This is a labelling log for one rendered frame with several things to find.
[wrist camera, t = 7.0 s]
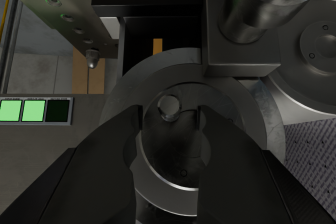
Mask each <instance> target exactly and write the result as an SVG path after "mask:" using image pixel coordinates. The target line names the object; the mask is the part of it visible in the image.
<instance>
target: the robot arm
mask: <svg viewBox="0 0 336 224"><path fill-rule="evenodd" d="M142 130H143V106H142V105H139V104H135V105H131V106H130V107H128V108H127V109H125V110H123V111H122V112H120V113H119V114H117V115H116V116H114V117H112V118H111V119H109V120H108V121H106V122H105V123H103V124H102V125H100V126H99V127H98V128H96V129H95V130H94V131H93V132H91V133H90V134H89V135H88V136H87V137H86V138H85V139H84V140H83V141H82V142H81V143H80V144H79V145H78V146H77V147H73V148H68V149H67V150H66V151H65V152H64V153H63V154H62V155H61V156H60V157H59V158H58V159H56V160H55V161H54V162H53V163H52V164H51V165H50V166H49V167H48V168H47V169H46V170H45V171H44V172H43V173H42V174H41V175H40V176H39V177H38V178H37V179H36V180H35V181H34V182H33V183H32V184H31V185H30V186H29V187H28V188H27V189H26V190H25V191H24V192H23V193H22V194H21V195H19V196H18V197H17V198H16V199H15V200H14V201H13V202H12V203H11V204H10V205H9V206H8V207H7V208H6V210H5V211H4V212H3V213H2V214H1V215H0V224H136V208H137V201H136V193H135V185H134V178H133V173H132V171H131V170H130V166H131V164H132V162H133V161H134V159H135V158H136V157H137V146H136V136H137V135H138V133H139V132H140V131H142ZM196 131H199V133H200V134H201V136H202V137H201V148H200V157H201V159H202V160H203V162H204V164H205V166H206V167H205V169H204V170H203V171H202V172H201V173H200V176H199V187H198V198H197V220H196V224H336V221H335V220H334V219H333V218H332V216H331V215H330V214H329V213H328V212H327V211H326V210H325V209H324V208H323V206H322V205H321V204H320V203H319V202H318V201H317V200H316V199H315V198H314V197H313V196H312V195H311V194H310V193H309V192H308V191H307V189H306V188H305V187H304V186H303V185H302V184H301V183H300V182H299V181H298V180H297V179H296V178H295V177H294V176H293V175H292V174H291V173H290V171H289V170H288V169H287V168H286V167H285V166H284V165H283V164H282V163H281V162H280V161H279V160H278V159H277V158H276V157H275V156H274V155H273V153H272V152H271V151H270V150H263V149H261V148H260V146H259V145H258V144H257V143H256V142H255V141H254V140H253V139H252V138H251V137H250V136H249V135H248V134H247V133H246V132H244V131H243V130H242V129H240V128H239V127H238V126H237V125H235V124H234V123H232V122H231V121H229V120H228V119H226V118H225V117H223V116H222V115H221V114H219V113H218V112H216V111H215V110H213V109H212V108H210V107H209V106H207V105H198V107H197V127H196Z"/></svg>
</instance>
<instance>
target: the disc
mask: <svg viewBox="0 0 336 224"><path fill-rule="evenodd" d="M178 64H203V61H202V48H195V47H184V48H175V49H170V50H166V51H162V52H159V53H156V54H154V55H152V56H150V57H148V58H146V59H144V60H142V61H141V62H139V63H138V64H136V65H135V66H134V67H132V68H131V69H130V70H129V71H128V72H127V73H126V74H125V75H124V76H123V77H122V78H121V79H120V80H119V81H118V82H117V84H116V85H115V86H114V88H113V89H112V91H111V93H110V94H109V96H108V98H107V100H106V102H105V104H104V107H103V110H102V113H101V116H100V120H99V126H100V125H102V124H103V123H105V122H106V121H108V120H110V119H111V118H113V117H114V116H116V115H117V114H119V113H120V112H121V111H122V108H123V106H124V104H125V102H126V100H127V98H128V97H129V95H130V94H131V92H132V91H133V90H134V89H135V87H136V86H137V85H138V84H139V83H140V82H142V81H143V80H144V79H145V78H147V77H148V76H149V75H151V74H153V73H154V72H156V71H158V70H161V69H163V68H166V67H169V66H173V65H178ZM233 77H234V78H235V79H236V80H238V81H239V82H240V83H241V84H242V85H243V86H244V87H245V88H246V89H247V90H248V91H249V92H250V94H251V95H252V96H253V98H254V99H255V101H256V103H257V105H258V107H259V109H260V111H261V113H262V116H263V119H264V123H265V128H266V137H267V146H266V150H270V151H271V152H272V154H273V155H274V156H275V157H276V158H277V159H278V160H279V161H280V162H281V163H282V164H283V165H284V162H285V155H286V137H285V129H284V124H283V120H282V117H281V114H280V111H279V108H278V106H277V104H276V102H275V100H274V98H273V96H272V94H271V93H270V91H269V90H268V88H267V87H266V86H265V84H264V83H263V82H262V81H261V80H260V79H259V78H258V77H257V76H233ZM135 196H136V220H138V221H139V222H140V223H142V224H197V216H184V215H178V214H174V213H170V212H168V211H165V210H162V209H160V208H158V207H156V206H155V205H153V204H151V203H150V202H149V201H147V200H146V199H145V198H144V197H142V196H141V195H140V194H139V193H138V192H137V191H136V190H135Z"/></svg>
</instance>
